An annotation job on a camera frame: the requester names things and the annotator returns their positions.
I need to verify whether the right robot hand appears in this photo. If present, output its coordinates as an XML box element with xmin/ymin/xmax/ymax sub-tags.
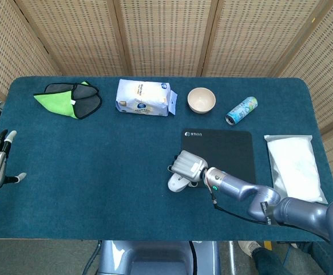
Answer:
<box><xmin>168</xmin><ymin>150</ymin><xmax>209</xmax><ymax>188</ymax></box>

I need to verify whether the white computer mouse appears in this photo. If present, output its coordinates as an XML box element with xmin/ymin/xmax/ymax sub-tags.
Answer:
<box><xmin>167</xmin><ymin>173</ymin><xmax>195</xmax><ymax>193</ymax></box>

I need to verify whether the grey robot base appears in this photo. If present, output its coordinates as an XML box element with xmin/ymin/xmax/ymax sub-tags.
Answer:
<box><xmin>97</xmin><ymin>239</ymin><xmax>221</xmax><ymax>275</ymax></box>

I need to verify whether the black mouse pad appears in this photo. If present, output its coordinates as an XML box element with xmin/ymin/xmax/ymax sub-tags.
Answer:
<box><xmin>180</xmin><ymin>128</ymin><xmax>257</xmax><ymax>190</ymax></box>

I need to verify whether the beige bowl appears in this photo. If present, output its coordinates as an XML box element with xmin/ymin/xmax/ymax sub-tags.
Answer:
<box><xmin>187</xmin><ymin>87</ymin><xmax>216</xmax><ymax>115</ymax></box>

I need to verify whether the light blue drink can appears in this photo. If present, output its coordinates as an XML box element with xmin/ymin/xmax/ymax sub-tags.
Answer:
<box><xmin>225</xmin><ymin>96</ymin><xmax>259</xmax><ymax>126</ymax></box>

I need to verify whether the white tissue pack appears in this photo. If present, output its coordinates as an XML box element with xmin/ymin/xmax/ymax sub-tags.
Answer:
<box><xmin>115</xmin><ymin>78</ymin><xmax>179</xmax><ymax>117</ymax></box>

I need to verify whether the teal table cover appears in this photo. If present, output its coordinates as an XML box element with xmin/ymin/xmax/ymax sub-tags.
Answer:
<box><xmin>0</xmin><ymin>76</ymin><xmax>333</xmax><ymax>242</ymax></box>

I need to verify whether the green and grey cloth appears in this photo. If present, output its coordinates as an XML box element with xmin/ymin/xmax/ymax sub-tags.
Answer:
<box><xmin>33</xmin><ymin>81</ymin><xmax>103</xmax><ymax>120</ymax></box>

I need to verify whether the white plastic pouch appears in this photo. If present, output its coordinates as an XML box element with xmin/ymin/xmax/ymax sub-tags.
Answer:
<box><xmin>263</xmin><ymin>134</ymin><xmax>328</xmax><ymax>205</ymax></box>

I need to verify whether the person leg with shoe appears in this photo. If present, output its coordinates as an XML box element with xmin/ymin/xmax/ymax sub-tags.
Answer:
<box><xmin>237</xmin><ymin>240</ymin><xmax>295</xmax><ymax>275</ymax></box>

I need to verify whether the woven wooden folding screen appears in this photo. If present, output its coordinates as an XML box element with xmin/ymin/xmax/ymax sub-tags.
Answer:
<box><xmin>0</xmin><ymin>0</ymin><xmax>333</xmax><ymax>150</ymax></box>

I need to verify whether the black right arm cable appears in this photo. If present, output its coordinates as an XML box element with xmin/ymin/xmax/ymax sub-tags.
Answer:
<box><xmin>211</xmin><ymin>191</ymin><xmax>273</xmax><ymax>226</ymax></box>

